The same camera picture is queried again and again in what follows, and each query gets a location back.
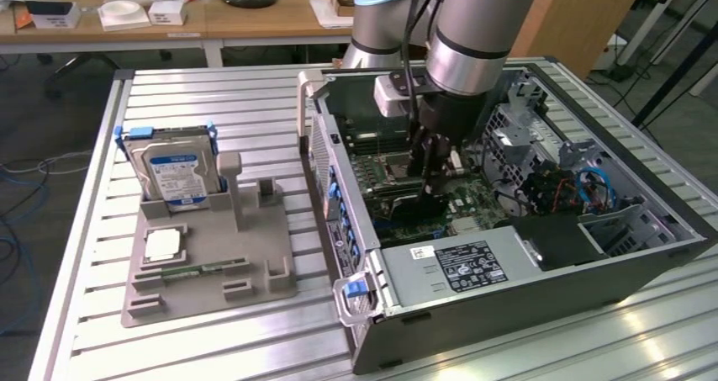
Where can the metal socket cover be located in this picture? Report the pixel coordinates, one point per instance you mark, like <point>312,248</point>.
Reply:
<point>457,162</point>

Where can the graphics card with fan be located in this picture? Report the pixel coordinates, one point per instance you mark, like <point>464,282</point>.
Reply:
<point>421,213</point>

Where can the wooden cabinet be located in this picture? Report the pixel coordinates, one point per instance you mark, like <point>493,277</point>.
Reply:
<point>584,19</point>

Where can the silver CPU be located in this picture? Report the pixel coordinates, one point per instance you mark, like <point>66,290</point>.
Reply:
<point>163,244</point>

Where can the white floor unit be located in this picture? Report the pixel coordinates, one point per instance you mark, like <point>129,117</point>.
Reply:
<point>609,57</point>

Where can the green motherboard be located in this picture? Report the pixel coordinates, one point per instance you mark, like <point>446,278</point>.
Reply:
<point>474,196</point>

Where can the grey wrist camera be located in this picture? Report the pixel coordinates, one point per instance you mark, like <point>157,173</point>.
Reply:
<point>392,99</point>

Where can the grey printed parts rack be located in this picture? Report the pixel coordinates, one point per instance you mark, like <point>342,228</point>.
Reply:
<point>225,246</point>

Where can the small white labelled box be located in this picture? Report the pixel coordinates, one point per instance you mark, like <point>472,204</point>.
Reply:
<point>167,13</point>

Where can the grey power supply unit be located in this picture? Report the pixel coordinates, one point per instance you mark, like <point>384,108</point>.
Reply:
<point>466,263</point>

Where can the perforated metal disk bay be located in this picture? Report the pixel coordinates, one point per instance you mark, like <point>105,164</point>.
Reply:
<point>522,139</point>

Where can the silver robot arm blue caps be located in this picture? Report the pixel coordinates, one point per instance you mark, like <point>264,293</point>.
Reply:
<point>472,40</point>

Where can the black open PC case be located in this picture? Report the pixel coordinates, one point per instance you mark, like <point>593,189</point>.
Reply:
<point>505,313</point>

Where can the white box with black top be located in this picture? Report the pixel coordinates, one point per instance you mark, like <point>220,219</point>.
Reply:
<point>54,17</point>

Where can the blue case latch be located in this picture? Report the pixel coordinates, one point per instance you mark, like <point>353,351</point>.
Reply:
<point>354,290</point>

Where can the black chair base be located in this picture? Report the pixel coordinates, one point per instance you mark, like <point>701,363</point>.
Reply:
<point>73,63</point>

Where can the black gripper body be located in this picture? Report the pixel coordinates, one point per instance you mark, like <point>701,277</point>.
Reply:
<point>454,112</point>

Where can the green RAM stick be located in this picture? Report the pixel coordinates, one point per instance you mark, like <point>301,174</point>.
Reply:
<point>185,271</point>

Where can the CPU socket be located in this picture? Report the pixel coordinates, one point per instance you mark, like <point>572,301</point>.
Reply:
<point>396,166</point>

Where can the black plastic shroud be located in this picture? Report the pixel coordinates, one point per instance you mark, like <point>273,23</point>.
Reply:
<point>556,240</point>

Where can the beige printed corner bracket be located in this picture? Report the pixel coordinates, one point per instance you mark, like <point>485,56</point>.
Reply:
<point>305,103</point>

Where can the wooden desk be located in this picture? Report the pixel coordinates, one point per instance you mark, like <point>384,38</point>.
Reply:
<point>85,36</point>

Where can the white box with round hollow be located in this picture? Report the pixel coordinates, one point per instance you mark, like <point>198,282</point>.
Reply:
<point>125,17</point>

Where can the hard disk in blue caddy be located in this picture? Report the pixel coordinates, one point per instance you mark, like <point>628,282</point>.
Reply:
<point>171,175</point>

